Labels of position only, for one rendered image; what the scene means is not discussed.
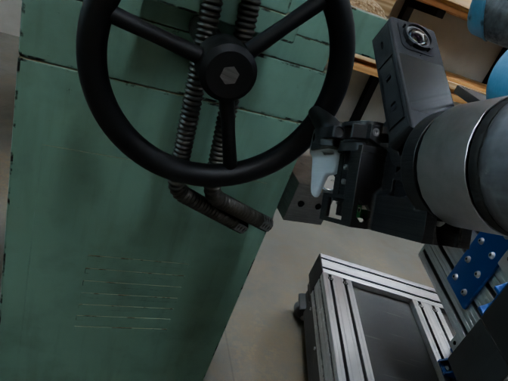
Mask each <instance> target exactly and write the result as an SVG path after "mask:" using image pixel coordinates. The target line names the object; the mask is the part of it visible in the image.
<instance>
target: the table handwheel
mask: <svg viewBox="0 0 508 381"><path fill-rule="evenodd" d="M120 1H121V0H84V1H83V3H82V7H81V11H80V14H79V20H78V26H77V31H76V62H77V68H78V74H79V81H80V84H81V86H82V91H83V94H84V96H85V100H86V102H87V104H88V107H89V109H90V111H91V113H92V115H93V117H94V118H95V120H96V122H97V123H98V125H99V126H100V127H101V129H102V131H103V132H104V134H105V135H106V136H107V137H108V138H109V139H110V140H111V141H112V143H113V144H114V145H115V146H116V147H117V148H118V149H119V150H120V151H121V152H123V153H124V154H125V155H126V156H127V157H128V158H129V159H131V160H132V161H134V162H135V163H137V164H138V165H139V166H141V167H142V168H144V169H146V170H147V171H149V172H152V173H153V174H155V175H158V176H160V177H162V178H166V179H168V180H170V181H175V182H178V183H181V184H188V185H193V186H199V187H226V186H233V185H237V184H244V183H247V182H251V181H255V180H257V179H260V178H264V177H265V176H267V175H270V174H272V173H274V172H276V171H278V170H280V169H282V168H283V167H285V166H287V165H289V164H290V163H291V162H293V161H294V160H296V159H297V158H298V157H300V156H301V155H302V154H303V153H304V152H305V151H306V150H307V149H309V148H310V147H311V140H312V135H313V132H314V129H315V127H314V126H313V124H312V122H311V119H310V117H309V116H308V115H307V116H306V118H305V119H304V120H303V121H302V123H301V124H300V125H299V126H298V127H297V128H296V129H295V130H294V131H293V132H292V133H291V134H290V135H289V136H288V137H287V138H285V139H284V140H282V141H281V142H280V143H279V144H277V145H276V146H274V147H272V148H271V149H269V150H267V151H265V152H264V153H260V154H259V155H257V156H254V157H251V158H249V159H245V160H241V161H237V149H236V137H235V101H236V100H238V99H240V98H242V97H243V96H245V95H246V94H247V93H249V91H250V90H251V89H252V87H253V86H254V84H255V82H256V77H257V66H256V61H255V59H254V58H255V57H257V56H258V55H260V54H261V53H262V52H263V51H265V50H266V49H268V48H269V47H271V46H272V45H273V44H274V43H276V42H277V41H279V40H280V39H282V38H283V37H284V36H285V35H287V34H288V33H290V32H291V31H293V30H294V29H295V28H297V27H298V26H300V25H302V24H303V23H304V22H306V21H307V20H309V19H311V18H312V17H313V16H315V15H316V14H318V13H320V12H321V11H324V15H325V17H326V21H327V27H328V33H329V40H330V53H329V61H328V67H327V74H326V77H325V80H324V84H323V86H322V89H321V92H320V94H319V96H318V98H317V100H316V102H315V104H314V106H319V107H321V108H322V109H324V110H326V111H327V112H328V113H330V114H332V115H333V116H335V115H336V113H337V112H338V110H339V108H340V106H341V104H342V101H343V99H344V97H345V94H346V92H347V89H348V85H349V83H350V79H351V77H352V70H353V66H354V61H355V22H354V17H353V12H352V7H351V3H350V0H308V1H306V2H305V3H303V4H302V5H300V6H299V7H298V8H297V9H295V10H294V11H292V12H291V13H289V14H288V15H287V16H285V17H284V18H283V19H281V20H279V21H278V22H276V23H275V24H274V25H272V26H270V27H268V28H267V29H266V30H264V31H263V32H261V33H259V34H258V35H257V36H255V37H254V38H252V39H250V40H249V41H248V42H246V43H244V44H243V43H242V42H241V41H240V40H239V39H238V38H236V37H234V36H232V35H228V34H221V32H220V30H219V29H217V30H216V32H217V34H216V35H213V36H210V37H209V38H207V39H205V40H204V41H203V42H202V43H201V44H200V45H196V44H195V42H194V43H193V42H189V41H188V40H186V39H183V38H181V37H179V36H177V35H174V34H172V33H170V32H167V31H165V30H164V29H161V28H159V27H158V26H155V25H153V24H152V23H149V22H147V21H146V20H143V19H141V18H140V17H137V16H135V15H134V14H131V13H129V12H127V11H125V10H123V9H121V8H119V7H118V5H119V3H120ZM198 16H199V15H197V16H195V17H194V18H193V19H192V20H191V21H190V23H189V27H188V29H189V33H190V36H191V38H192V39H193V41H194V39H195V38H196V36H195V33H197V30H196V28H197V27H198V24H197V22H198V21H199V18H198ZM111 24H113V25H114V26H117V27H119V28H121V29H124V30H126V31H128V32H130V33H133V34H135V35H137V36H140V37H141V38H143V39H146V40H148V41H150V42H153V43H155V44H157V45H159V46H161V47H163V48H165V49H167V50H169V51H171V52H173V53H175V54H177V55H179V56H181V57H183V58H185V59H187V60H189V61H191V62H193V63H194V68H195V70H196V73H197V76H198V79H199V81H200V84H201V85H202V87H203V90H204V91H205V92H206V93H207V94H208V95H209V96H210V97H211V98H214V99H216V100H218V102H219V110H220V119H221V136H222V154H223V163H219V164H208V163H196V162H191V161H188V160H183V159H181V158H177V157H176V156H173V155H170V154H168V153H166V152H164V151H162V150H160V149H159V148H158V147H155V146H154V145H153V144H151V143H150V142H149V141H148V140H146V139H145V138H144V137H143V136H142V135H140V134H139V132H138V131H137V130H136V129H135V128H134V127H133V126H132V124H131V123H130V122H129V121H128V120H127V118H126V117H125V115H124V113H123V112H122V110H121V108H120V107H119V105H118V103H117V100H116V98H115V95H114V93H113V89H112V87H111V84H110V78H109V73H108V68H107V44H108V38H109V33H110V27H111ZM245 46H246V47H245Z"/></svg>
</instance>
